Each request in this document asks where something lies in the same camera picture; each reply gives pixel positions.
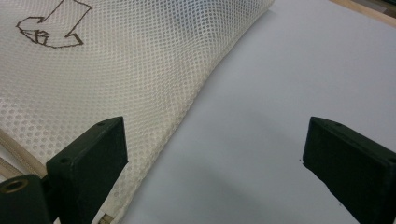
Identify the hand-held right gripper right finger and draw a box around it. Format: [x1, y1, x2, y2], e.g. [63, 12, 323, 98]
[302, 116, 396, 224]

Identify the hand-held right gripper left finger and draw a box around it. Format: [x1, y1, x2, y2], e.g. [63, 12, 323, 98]
[45, 116, 129, 224]

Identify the white mesh laundry bag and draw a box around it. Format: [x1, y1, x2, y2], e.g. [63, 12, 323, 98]
[0, 0, 276, 224]

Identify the wooden table edge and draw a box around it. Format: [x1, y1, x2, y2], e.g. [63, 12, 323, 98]
[329, 0, 396, 29]

